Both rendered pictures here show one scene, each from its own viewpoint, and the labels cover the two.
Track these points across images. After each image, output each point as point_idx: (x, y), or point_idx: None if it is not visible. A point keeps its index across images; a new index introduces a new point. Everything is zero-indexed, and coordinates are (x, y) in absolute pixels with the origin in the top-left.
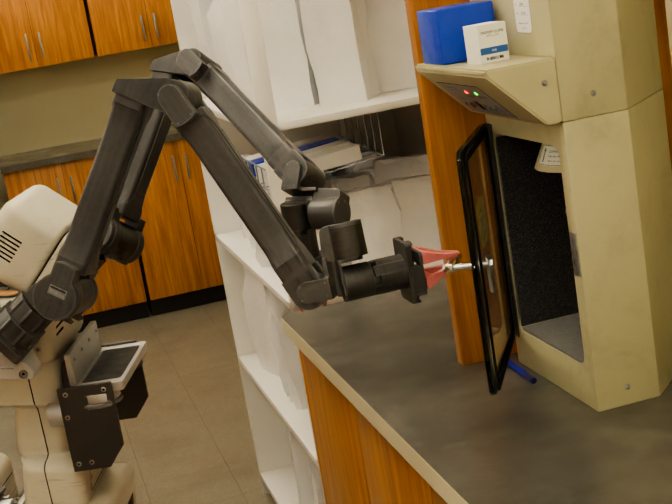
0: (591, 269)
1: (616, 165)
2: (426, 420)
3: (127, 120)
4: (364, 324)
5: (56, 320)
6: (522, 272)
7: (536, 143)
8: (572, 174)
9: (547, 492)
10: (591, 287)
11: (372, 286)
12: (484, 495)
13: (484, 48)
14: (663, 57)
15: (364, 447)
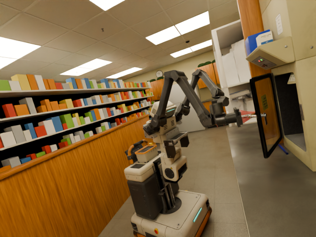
0: (310, 117)
1: None
2: (244, 161)
3: (167, 81)
4: (243, 130)
5: (154, 126)
6: (284, 118)
7: None
8: (300, 81)
9: (277, 207)
10: (309, 124)
11: (224, 121)
12: (249, 199)
13: (262, 42)
14: None
15: None
